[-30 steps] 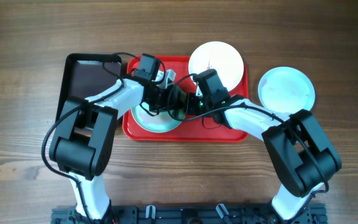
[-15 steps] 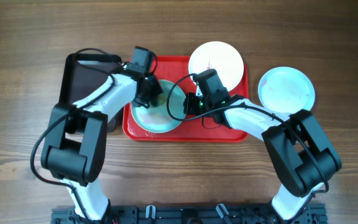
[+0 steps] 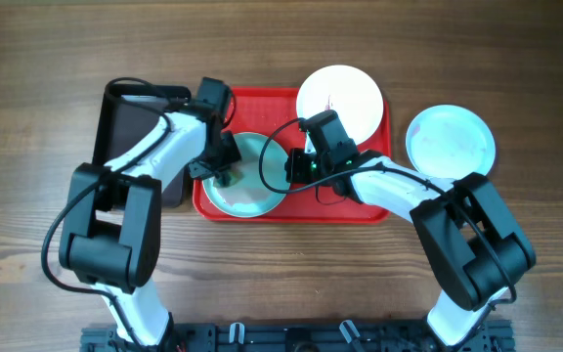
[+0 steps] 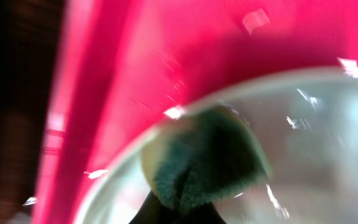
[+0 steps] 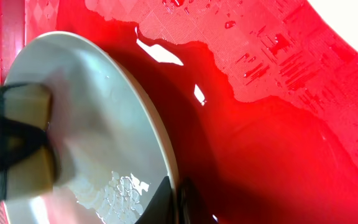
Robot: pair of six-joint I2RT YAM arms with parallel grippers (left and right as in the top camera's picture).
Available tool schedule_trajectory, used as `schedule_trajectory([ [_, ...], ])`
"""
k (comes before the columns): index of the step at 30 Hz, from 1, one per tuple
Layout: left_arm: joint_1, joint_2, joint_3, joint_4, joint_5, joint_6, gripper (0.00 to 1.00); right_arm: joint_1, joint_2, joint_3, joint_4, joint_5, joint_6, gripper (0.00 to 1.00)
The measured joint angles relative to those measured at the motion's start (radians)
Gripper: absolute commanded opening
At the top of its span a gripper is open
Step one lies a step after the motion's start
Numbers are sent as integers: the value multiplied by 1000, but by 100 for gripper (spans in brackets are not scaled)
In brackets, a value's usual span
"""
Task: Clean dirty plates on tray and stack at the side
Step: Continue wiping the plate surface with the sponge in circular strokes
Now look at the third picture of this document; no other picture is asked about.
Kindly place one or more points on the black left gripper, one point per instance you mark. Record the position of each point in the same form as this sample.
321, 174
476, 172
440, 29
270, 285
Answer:
202, 172

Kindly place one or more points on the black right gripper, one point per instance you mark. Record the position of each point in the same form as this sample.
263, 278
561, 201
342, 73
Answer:
297, 166

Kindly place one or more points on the green yellow sponge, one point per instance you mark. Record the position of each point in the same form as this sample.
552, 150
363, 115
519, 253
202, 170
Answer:
227, 178

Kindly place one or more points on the light blue plate front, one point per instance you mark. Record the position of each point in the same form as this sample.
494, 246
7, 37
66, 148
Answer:
249, 197

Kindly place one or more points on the light blue plate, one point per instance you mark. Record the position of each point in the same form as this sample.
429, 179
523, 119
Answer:
249, 197
449, 141

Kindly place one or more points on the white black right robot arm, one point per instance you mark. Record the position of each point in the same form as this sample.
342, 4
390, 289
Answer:
475, 247

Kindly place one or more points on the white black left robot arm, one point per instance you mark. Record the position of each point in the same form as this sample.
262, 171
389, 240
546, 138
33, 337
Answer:
111, 223

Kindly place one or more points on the red tray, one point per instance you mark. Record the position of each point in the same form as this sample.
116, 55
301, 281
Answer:
262, 110

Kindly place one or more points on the black tray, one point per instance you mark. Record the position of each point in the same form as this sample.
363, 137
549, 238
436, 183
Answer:
122, 126

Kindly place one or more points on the white plate back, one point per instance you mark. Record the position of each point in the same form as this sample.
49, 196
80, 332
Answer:
349, 91

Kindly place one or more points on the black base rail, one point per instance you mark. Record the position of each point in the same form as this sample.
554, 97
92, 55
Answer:
390, 336

